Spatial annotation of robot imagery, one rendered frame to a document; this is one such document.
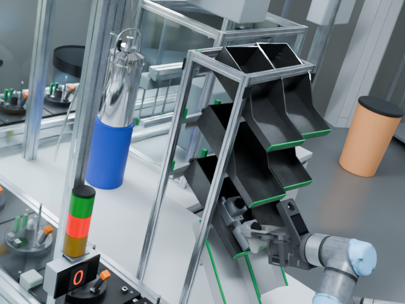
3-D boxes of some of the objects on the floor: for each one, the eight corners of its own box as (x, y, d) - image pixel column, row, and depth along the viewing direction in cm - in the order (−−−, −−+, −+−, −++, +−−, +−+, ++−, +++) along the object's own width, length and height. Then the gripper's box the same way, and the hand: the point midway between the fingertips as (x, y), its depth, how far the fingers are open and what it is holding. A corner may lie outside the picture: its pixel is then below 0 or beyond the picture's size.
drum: (352, 178, 514) (378, 113, 487) (326, 156, 548) (349, 93, 521) (387, 179, 532) (413, 116, 505) (360, 157, 566) (384, 97, 539)
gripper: (298, 274, 133) (233, 259, 149) (328, 263, 141) (264, 249, 157) (296, 238, 132) (231, 226, 148) (327, 228, 140) (263, 218, 156)
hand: (251, 228), depth 151 cm, fingers closed on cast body, 4 cm apart
